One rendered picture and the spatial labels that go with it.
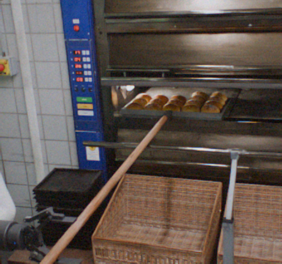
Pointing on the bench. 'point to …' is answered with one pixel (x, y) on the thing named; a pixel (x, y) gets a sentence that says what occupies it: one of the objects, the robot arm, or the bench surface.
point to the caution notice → (92, 153)
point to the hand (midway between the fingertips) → (73, 242)
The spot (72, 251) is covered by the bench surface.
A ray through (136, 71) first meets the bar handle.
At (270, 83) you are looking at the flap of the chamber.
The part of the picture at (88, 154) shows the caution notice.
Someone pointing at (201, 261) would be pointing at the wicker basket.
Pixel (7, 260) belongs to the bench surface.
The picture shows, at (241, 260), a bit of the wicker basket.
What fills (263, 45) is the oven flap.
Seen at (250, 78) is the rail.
